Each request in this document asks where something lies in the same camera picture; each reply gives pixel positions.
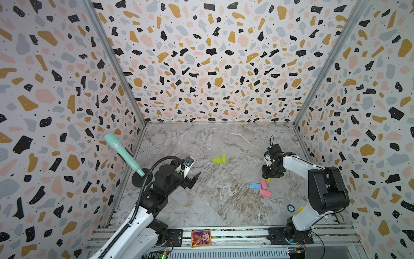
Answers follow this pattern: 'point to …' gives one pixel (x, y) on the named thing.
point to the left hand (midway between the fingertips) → (193, 165)
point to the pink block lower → (265, 192)
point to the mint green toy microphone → (113, 140)
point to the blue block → (253, 185)
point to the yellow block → (268, 179)
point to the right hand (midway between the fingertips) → (269, 175)
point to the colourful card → (200, 238)
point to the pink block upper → (263, 184)
